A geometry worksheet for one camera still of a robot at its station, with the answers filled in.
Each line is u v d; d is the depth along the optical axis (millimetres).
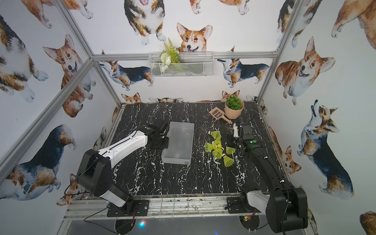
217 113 1142
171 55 817
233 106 1023
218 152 918
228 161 874
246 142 586
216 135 984
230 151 938
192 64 924
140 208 735
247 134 640
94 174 440
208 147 920
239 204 717
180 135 1012
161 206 749
